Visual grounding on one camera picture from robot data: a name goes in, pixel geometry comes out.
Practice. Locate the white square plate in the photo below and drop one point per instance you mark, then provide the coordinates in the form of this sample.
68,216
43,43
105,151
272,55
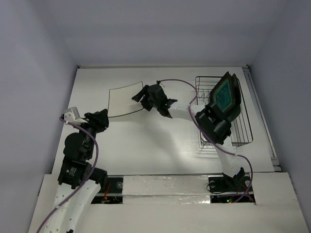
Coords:
120,100

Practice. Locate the teal square plate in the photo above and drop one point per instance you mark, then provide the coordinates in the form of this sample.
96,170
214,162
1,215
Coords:
222,94

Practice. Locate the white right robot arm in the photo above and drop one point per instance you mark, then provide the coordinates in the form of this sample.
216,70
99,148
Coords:
208,119

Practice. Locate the dark rear plate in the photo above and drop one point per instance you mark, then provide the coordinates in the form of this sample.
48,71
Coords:
238,98

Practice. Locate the wire dish rack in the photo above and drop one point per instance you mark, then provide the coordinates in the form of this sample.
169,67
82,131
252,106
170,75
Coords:
241,132

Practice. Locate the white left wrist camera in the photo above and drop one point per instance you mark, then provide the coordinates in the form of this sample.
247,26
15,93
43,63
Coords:
71,115

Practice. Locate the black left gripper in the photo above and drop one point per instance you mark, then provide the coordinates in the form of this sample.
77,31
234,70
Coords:
99,119

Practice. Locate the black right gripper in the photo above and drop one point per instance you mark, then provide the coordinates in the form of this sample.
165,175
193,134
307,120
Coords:
147,96

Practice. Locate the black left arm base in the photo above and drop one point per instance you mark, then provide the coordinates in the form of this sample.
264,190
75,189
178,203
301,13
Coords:
114,185

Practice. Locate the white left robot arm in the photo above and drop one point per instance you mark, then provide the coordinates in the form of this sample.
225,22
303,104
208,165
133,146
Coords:
78,180

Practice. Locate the white foam block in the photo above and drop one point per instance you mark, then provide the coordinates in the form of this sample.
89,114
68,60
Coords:
153,185

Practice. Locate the dark patterned plate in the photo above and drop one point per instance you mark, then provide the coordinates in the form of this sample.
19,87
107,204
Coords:
232,110

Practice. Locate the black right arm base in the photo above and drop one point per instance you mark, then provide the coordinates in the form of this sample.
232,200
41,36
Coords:
225,183

